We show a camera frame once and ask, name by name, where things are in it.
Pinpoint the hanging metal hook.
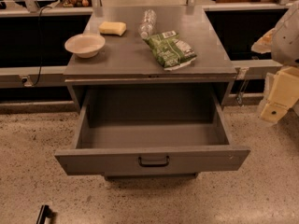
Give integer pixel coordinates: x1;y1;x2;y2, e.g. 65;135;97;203
236;67;249;106

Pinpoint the white bowl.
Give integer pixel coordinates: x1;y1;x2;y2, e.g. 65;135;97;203
64;33;106;58

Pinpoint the green chip bag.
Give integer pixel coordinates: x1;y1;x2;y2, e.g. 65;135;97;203
145;31;197;71

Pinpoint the black drawer handle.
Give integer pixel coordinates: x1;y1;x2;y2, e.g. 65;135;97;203
138;156;170;168

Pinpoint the grey top drawer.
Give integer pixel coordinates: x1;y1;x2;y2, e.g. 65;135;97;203
55;87;250;178

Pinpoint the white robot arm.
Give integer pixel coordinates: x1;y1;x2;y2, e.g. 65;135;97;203
251;1;299;66

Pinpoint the black power cable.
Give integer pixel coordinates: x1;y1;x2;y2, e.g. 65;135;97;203
21;5;54;88

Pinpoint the yellow sponge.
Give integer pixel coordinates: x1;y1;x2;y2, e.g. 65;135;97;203
98;21;126;36

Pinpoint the black object on floor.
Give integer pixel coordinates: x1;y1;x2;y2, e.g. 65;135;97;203
36;204;52;224

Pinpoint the clear plastic water bottle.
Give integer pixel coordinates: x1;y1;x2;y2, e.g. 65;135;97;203
138;9;157;39

